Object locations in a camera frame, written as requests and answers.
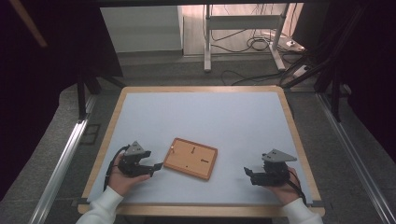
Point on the person's right hand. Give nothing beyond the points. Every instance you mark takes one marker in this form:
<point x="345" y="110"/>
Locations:
<point x="288" y="193"/>

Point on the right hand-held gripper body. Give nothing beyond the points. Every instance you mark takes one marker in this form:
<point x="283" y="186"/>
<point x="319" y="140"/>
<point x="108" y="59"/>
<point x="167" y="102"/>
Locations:
<point x="275" y="174"/>

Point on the person's left hand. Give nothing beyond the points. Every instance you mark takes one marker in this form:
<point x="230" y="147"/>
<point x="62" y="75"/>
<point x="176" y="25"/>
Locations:
<point x="120" y="182"/>

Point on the white power strip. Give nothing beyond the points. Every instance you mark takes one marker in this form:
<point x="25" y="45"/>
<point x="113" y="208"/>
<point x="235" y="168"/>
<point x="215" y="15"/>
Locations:
<point x="294" y="44"/>
<point x="302" y="71"/>

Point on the wooden bar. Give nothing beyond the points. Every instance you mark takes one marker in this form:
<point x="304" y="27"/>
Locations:
<point x="28" y="23"/>

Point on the white table with wooden edge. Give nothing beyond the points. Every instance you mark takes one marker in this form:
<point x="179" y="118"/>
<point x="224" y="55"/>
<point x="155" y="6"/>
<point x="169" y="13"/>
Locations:
<point x="202" y="118"/>

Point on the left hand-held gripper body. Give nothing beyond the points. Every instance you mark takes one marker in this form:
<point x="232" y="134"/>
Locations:
<point x="132" y="160"/>

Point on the black metal stand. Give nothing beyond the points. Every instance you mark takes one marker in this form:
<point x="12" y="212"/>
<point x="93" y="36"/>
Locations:
<point x="333" y="62"/>
<point x="82" y="93"/>

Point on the aluminium floor rail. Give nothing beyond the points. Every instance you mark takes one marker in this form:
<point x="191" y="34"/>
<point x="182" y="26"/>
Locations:
<point x="358" y="161"/>
<point x="59" y="171"/>

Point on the white metal desk frame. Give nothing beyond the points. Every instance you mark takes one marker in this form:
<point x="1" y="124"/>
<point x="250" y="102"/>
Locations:
<point x="243" y="22"/>

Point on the dark floor hatch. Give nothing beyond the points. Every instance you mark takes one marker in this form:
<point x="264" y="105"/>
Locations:
<point x="90" y="134"/>

